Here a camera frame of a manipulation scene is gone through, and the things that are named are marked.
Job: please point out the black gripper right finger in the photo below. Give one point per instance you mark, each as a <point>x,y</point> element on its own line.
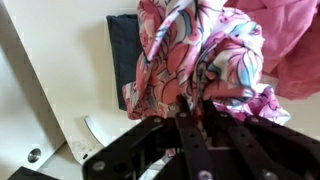
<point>259,149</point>

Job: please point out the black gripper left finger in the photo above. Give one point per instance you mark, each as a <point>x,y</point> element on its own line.
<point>130,155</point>

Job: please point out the pink shirt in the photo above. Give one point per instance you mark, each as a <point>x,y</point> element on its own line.
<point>291,29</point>

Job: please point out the floral patterned garment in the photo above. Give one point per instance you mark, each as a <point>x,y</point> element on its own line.
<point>203,51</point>

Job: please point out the round metal disc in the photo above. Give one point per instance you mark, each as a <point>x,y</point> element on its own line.
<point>34,155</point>

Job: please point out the black object at corner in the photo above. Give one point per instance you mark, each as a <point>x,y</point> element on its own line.
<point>24,173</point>

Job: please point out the folded dark blue cloth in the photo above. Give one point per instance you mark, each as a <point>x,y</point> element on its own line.
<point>126,49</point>

